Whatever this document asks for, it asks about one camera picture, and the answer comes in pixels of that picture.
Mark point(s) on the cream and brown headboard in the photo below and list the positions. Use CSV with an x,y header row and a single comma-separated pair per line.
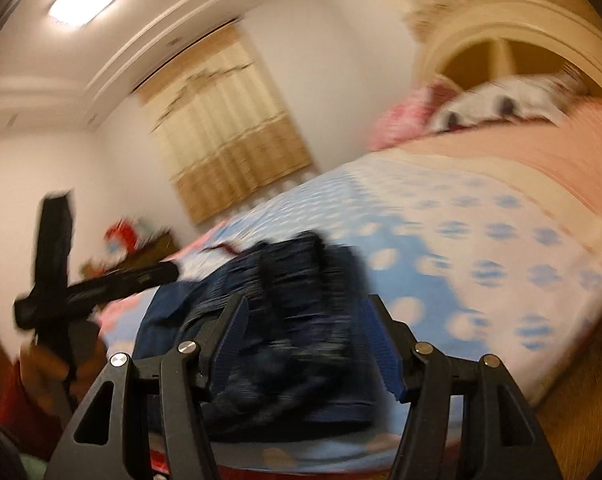
x,y
521,20

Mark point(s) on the white circle-patterned pillow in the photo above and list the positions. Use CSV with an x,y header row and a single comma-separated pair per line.
x,y
511,100

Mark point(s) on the red gift bag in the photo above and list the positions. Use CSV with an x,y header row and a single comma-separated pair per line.
x,y
121,235

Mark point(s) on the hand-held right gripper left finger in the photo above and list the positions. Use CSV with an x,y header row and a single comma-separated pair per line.
x,y
231,345

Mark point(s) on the person's left hand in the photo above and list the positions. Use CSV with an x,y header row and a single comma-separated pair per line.
x,y
46,370

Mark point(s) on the bed with patchwork sheet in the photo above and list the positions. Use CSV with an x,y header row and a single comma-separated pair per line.
x,y
456,240

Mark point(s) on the beige patterned window curtain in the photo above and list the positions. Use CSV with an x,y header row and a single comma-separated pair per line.
x,y
226,135

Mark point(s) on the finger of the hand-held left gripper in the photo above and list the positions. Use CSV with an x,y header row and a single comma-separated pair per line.
x,y
126,284

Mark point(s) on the wooden dresser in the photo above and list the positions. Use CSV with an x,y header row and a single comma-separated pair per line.
x,y
146,255

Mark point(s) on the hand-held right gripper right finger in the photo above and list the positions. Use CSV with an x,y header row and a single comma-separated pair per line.
x,y
383,355

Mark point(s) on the pink floral pillow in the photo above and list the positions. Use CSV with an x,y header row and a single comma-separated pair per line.
x,y
406,115

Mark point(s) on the person's red-sleeved left forearm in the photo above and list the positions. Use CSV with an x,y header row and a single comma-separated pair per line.
x,y
11,410

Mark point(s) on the dark blue denim jeans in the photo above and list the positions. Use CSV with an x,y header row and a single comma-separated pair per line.
x,y
291,340

